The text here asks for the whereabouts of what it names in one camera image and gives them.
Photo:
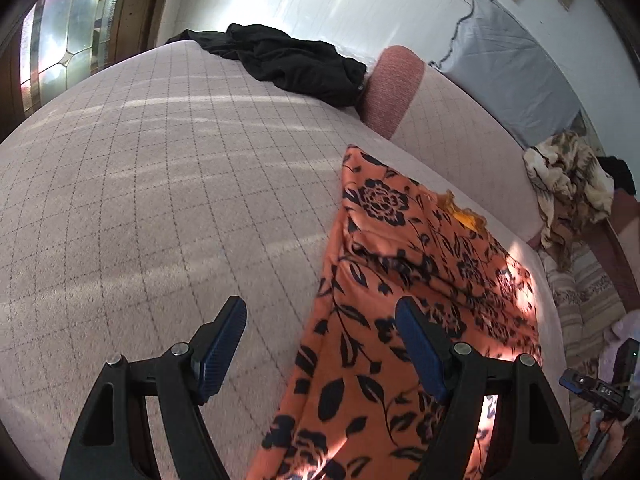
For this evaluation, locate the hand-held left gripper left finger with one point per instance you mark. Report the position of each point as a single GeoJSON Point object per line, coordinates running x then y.
{"type": "Point", "coordinates": [220, 352]}

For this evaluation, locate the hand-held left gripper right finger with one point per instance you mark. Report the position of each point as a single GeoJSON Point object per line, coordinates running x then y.
{"type": "Point", "coordinates": [420, 352]}

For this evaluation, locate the orange floral cloth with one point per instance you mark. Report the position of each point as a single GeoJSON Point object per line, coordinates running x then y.
{"type": "Point", "coordinates": [370, 320]}

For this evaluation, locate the person's right hand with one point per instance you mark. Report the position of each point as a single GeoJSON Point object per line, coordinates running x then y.
{"type": "Point", "coordinates": [617, 447]}

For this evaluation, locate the striped beige cloth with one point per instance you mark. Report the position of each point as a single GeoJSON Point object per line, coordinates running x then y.
{"type": "Point", "coordinates": [585, 300]}

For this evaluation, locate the yellow cloth piece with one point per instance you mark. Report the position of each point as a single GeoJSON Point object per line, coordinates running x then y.
{"type": "Point", "coordinates": [465, 217]}

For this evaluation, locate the pink checked bed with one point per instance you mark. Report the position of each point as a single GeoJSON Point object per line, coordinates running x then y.
{"type": "Point", "coordinates": [150, 185]}

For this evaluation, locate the brown cream patterned blanket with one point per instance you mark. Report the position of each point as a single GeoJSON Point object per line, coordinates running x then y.
{"type": "Point", "coordinates": [570, 185]}

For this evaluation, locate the dark cloth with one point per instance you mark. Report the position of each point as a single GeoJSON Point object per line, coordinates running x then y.
{"type": "Point", "coordinates": [617, 172]}

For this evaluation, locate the pink-edged white pillow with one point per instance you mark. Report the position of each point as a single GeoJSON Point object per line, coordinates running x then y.
{"type": "Point", "coordinates": [440, 125]}

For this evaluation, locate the black garment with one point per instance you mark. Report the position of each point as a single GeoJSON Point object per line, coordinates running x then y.
{"type": "Point", "coordinates": [290, 62]}

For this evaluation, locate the grey pillow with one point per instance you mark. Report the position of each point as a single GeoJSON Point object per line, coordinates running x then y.
{"type": "Point", "coordinates": [505, 60]}

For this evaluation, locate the stained glass window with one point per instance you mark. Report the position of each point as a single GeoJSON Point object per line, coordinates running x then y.
{"type": "Point", "coordinates": [70, 25]}

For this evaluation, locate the wooden bed frame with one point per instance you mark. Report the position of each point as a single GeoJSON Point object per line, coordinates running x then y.
{"type": "Point", "coordinates": [622, 260]}

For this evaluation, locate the wooden window frame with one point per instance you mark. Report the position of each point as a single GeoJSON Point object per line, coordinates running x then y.
{"type": "Point", "coordinates": [137, 5]}

